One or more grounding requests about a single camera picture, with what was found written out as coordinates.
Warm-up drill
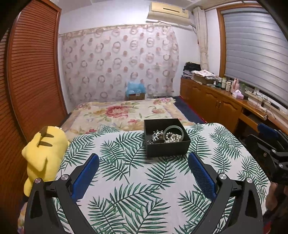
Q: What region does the white pearl necklace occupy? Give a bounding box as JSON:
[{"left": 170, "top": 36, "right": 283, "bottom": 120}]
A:
[{"left": 164, "top": 132, "right": 183, "bottom": 143}]

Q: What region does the green jade bangle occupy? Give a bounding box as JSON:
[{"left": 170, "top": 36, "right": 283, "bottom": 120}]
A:
[{"left": 163, "top": 125, "right": 185, "bottom": 142}]

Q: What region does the silver crystal hair clip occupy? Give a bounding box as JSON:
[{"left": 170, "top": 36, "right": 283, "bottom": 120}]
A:
[{"left": 151, "top": 130, "right": 165, "bottom": 143}]

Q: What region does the black jewelry box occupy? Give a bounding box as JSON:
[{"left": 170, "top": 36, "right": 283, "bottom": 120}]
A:
[{"left": 144, "top": 118, "right": 191, "bottom": 158}]

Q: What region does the person's right hand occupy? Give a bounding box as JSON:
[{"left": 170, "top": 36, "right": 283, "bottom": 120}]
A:
[{"left": 264, "top": 182, "right": 287, "bottom": 219}]

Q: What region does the pink tissue box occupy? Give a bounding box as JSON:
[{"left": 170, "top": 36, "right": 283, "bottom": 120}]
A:
[{"left": 232, "top": 89, "right": 244, "bottom": 99}]

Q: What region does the yellow plush toy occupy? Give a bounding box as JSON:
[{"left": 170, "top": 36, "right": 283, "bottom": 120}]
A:
[{"left": 21, "top": 126, "right": 70, "bottom": 197}]

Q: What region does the palm leaf tablecloth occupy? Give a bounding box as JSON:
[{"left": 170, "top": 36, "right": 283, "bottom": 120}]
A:
[{"left": 57, "top": 123, "right": 270, "bottom": 233}]

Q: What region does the wooden sideboard cabinet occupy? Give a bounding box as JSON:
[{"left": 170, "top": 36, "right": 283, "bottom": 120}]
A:
[{"left": 179, "top": 76, "right": 288, "bottom": 138}]

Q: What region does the grey window blind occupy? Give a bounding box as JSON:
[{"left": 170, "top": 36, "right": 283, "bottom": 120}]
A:
[{"left": 221, "top": 7, "right": 287, "bottom": 104}]

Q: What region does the floral bed quilt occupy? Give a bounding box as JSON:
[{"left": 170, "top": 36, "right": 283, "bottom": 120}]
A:
[{"left": 62, "top": 98, "right": 195, "bottom": 140}]

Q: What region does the stack of folded clothes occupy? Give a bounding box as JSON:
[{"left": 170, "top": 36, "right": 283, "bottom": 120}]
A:
[{"left": 182, "top": 62, "right": 217, "bottom": 85}]

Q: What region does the brown louvered wardrobe door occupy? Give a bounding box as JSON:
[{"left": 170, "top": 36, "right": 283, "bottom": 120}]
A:
[{"left": 1, "top": 1, "right": 67, "bottom": 233}]

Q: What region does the blue bag on cardboard box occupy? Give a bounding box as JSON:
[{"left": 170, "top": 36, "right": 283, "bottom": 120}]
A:
[{"left": 125, "top": 82, "right": 146, "bottom": 100}]

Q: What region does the circle pattern curtain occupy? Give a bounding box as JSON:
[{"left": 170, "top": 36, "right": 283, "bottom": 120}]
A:
[{"left": 62, "top": 24, "right": 179, "bottom": 105}]

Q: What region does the cream side curtain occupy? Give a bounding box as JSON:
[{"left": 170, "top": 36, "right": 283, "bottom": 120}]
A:
[{"left": 193, "top": 7, "right": 209, "bottom": 71}]

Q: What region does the wall air conditioner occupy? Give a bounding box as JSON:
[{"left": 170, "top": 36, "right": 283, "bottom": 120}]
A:
[{"left": 147, "top": 2, "right": 192, "bottom": 26}]

